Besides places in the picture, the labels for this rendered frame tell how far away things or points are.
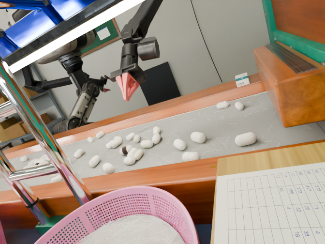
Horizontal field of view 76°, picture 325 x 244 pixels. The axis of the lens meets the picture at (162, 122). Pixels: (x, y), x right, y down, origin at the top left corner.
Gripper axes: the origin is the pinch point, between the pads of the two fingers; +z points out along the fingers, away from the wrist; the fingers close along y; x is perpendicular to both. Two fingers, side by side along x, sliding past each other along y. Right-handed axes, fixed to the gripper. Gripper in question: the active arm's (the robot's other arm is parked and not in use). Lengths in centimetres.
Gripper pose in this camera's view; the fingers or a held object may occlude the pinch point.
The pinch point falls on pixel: (126, 98)
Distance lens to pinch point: 63.9
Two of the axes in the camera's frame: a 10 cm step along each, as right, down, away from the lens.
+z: 0.1, 9.0, -4.3
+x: 4.6, 3.8, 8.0
